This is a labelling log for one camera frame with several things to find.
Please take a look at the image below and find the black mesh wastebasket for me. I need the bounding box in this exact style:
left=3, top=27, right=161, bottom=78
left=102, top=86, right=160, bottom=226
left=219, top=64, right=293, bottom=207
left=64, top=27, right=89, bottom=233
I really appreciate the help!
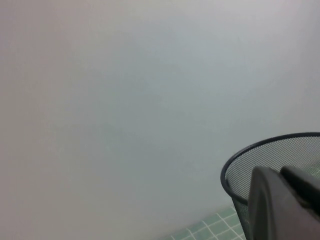
left=220, top=132, right=320, bottom=240

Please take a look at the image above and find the green white checked tablecloth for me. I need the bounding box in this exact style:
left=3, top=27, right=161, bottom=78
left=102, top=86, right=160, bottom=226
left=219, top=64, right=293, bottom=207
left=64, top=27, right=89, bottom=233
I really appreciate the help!
left=161, top=204, right=247, bottom=240

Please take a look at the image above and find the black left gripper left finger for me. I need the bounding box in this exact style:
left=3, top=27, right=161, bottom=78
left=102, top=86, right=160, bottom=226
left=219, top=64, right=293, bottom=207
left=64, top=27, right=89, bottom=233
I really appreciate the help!
left=246, top=166, right=320, bottom=240

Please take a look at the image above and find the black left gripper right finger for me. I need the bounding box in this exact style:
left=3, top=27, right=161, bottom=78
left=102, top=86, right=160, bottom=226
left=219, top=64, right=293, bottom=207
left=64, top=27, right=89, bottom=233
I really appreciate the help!
left=280, top=165, right=320, bottom=219

